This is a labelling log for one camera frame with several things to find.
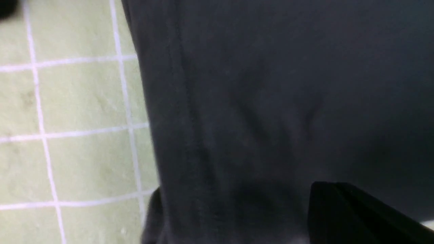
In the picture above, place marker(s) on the dark gray long-sleeve top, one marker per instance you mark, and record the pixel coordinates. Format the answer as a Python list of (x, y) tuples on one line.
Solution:
[(251, 101)]

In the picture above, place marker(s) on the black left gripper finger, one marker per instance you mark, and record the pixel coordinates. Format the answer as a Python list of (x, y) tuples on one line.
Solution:
[(340, 213)]

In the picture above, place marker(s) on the green grid cutting mat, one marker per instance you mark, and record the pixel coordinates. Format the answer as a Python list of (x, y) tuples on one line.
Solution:
[(77, 163)]

